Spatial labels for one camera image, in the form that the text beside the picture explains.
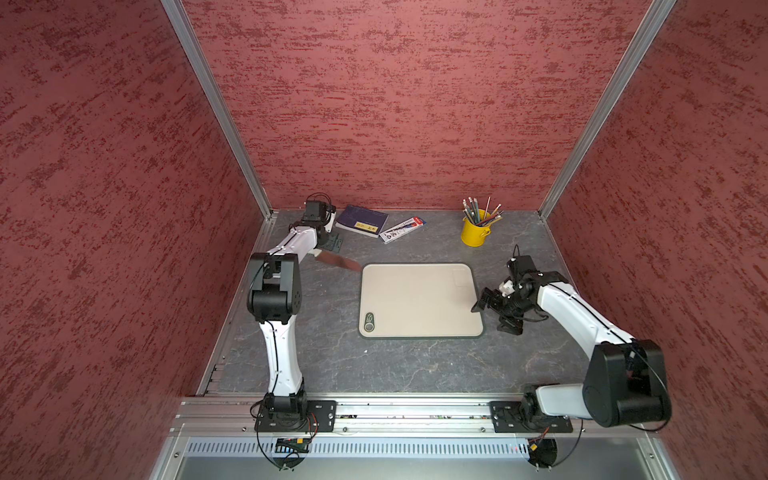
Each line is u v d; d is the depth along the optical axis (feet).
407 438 2.43
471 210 3.40
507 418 2.41
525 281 2.10
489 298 2.59
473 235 3.49
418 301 3.14
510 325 2.49
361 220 3.86
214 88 2.76
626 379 1.39
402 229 3.73
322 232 2.55
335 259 3.59
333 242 3.12
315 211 2.77
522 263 2.35
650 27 2.39
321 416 2.43
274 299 1.86
